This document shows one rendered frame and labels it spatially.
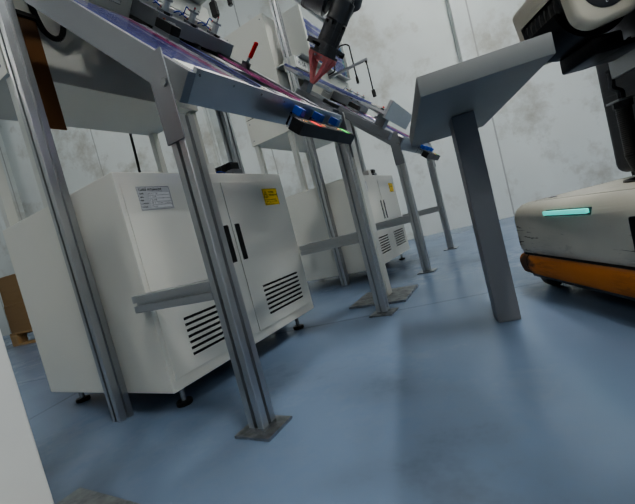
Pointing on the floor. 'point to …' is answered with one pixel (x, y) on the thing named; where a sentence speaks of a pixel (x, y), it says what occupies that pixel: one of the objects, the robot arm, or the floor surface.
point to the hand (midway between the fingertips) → (313, 80)
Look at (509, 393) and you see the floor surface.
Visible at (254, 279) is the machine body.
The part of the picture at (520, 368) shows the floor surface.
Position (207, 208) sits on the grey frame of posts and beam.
